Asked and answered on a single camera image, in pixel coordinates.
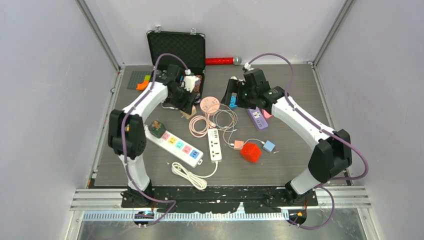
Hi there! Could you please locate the round pink socket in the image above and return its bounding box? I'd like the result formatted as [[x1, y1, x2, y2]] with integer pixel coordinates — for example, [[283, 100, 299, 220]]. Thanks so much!
[[199, 96, 220, 115]]

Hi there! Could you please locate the grey building baseplate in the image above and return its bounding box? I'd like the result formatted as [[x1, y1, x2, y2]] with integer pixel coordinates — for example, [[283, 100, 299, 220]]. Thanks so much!
[[126, 70, 151, 90]]

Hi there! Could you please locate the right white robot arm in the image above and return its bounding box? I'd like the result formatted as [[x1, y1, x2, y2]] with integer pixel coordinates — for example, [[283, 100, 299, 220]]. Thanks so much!
[[221, 68, 352, 205]]

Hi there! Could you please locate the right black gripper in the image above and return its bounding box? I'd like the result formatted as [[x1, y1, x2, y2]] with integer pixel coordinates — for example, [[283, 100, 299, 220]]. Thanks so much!
[[221, 79, 257, 111]]

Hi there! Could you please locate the pink small charger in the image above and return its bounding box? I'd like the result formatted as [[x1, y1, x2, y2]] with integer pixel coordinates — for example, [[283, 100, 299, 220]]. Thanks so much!
[[233, 140, 245, 151]]

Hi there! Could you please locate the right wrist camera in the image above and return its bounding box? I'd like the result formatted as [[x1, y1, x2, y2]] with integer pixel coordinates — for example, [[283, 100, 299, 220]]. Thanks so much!
[[242, 62, 254, 73]]

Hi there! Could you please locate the light blue charger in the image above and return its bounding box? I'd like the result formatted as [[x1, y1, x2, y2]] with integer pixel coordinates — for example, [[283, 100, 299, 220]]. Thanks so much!
[[262, 140, 276, 153]]

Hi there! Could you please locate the small white power strip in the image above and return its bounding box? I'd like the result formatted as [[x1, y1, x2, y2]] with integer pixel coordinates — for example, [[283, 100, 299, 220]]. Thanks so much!
[[207, 128, 222, 163]]

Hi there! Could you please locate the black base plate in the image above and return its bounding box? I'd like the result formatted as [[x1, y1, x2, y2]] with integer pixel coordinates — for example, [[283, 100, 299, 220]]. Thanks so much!
[[120, 186, 318, 214]]

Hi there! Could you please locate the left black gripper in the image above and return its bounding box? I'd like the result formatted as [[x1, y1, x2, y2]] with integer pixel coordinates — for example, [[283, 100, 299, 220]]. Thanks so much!
[[169, 84, 198, 115]]

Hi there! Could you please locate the dark green cube socket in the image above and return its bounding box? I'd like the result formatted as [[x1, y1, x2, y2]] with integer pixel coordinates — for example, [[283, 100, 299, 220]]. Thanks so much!
[[148, 120, 166, 139]]

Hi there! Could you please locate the orange toy block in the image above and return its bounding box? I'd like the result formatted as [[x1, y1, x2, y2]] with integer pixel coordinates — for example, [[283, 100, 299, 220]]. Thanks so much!
[[135, 75, 151, 91]]

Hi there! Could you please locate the pink coiled cable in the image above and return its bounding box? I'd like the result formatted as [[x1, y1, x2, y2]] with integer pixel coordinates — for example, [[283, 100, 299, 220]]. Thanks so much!
[[187, 109, 238, 138]]

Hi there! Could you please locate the tan cube socket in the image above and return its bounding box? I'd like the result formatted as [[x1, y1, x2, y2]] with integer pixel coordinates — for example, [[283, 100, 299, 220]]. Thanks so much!
[[180, 109, 197, 120]]

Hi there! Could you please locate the red glitter microphone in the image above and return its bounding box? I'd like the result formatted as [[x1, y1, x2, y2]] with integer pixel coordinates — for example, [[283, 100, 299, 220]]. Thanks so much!
[[205, 56, 242, 66]]

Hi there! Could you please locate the blue plug adapter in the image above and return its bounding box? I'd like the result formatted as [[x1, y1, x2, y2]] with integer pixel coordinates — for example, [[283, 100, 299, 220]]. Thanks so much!
[[228, 95, 238, 110]]

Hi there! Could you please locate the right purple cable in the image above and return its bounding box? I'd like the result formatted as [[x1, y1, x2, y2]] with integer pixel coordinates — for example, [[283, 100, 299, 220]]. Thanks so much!
[[245, 52, 370, 231]]

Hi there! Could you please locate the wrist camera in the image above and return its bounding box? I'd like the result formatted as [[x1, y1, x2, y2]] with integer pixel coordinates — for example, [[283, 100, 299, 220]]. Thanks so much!
[[183, 69, 200, 93], [242, 62, 254, 73]]

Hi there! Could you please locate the red cube socket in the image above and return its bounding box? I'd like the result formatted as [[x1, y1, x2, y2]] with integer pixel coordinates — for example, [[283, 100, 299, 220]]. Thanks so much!
[[240, 143, 262, 163]]

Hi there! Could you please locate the black poker chip case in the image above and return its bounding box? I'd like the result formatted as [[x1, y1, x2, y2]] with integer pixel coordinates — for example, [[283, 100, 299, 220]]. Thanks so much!
[[146, 26, 206, 105]]

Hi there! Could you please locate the white bundled power cord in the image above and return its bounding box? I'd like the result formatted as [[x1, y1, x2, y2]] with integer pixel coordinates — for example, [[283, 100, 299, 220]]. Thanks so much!
[[170, 160, 220, 191]]

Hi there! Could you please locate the long white colourful power strip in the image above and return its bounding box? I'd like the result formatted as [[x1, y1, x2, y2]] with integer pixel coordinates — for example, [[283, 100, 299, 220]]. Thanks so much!
[[144, 124, 204, 168]]

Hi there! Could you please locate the purple power strip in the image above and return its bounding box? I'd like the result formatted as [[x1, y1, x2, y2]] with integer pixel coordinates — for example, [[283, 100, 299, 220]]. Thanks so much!
[[246, 107, 269, 132]]

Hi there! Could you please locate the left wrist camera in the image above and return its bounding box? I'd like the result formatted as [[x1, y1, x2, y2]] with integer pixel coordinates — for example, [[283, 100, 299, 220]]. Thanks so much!
[[183, 69, 200, 93]]

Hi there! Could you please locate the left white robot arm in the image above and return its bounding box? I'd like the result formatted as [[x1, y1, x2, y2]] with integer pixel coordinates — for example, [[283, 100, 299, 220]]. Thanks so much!
[[107, 64, 200, 207]]

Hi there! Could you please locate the pink power strip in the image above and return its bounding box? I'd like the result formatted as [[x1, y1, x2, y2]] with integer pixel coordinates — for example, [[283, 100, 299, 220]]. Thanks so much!
[[261, 109, 273, 120]]

